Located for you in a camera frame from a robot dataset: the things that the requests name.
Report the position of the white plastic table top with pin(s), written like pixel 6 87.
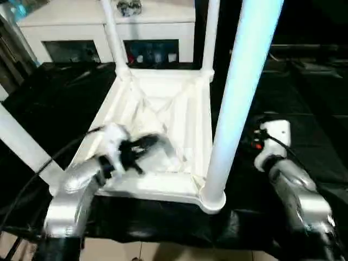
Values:
pixel 163 108

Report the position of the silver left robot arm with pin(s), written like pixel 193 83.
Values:
pixel 73 195

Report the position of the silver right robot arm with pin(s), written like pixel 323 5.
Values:
pixel 301 195

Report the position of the black plastic mat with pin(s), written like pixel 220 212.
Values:
pixel 299 108

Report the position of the red bottle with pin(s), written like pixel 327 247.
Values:
pixel 132 58

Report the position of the black draped furniture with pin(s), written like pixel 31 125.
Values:
pixel 312 24

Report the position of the white sideboard cabinet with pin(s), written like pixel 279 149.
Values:
pixel 68 30

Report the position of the black parts in clear bag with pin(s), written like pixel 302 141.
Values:
pixel 129 6

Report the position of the grey curtain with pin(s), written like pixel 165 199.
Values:
pixel 11 54

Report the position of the blue white plastic package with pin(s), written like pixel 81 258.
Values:
pixel 17 11

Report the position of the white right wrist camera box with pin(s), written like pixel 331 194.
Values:
pixel 277 130

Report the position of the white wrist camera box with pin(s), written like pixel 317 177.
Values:
pixel 114 141
pixel 277 130

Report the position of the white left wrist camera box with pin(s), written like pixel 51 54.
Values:
pixel 114 141

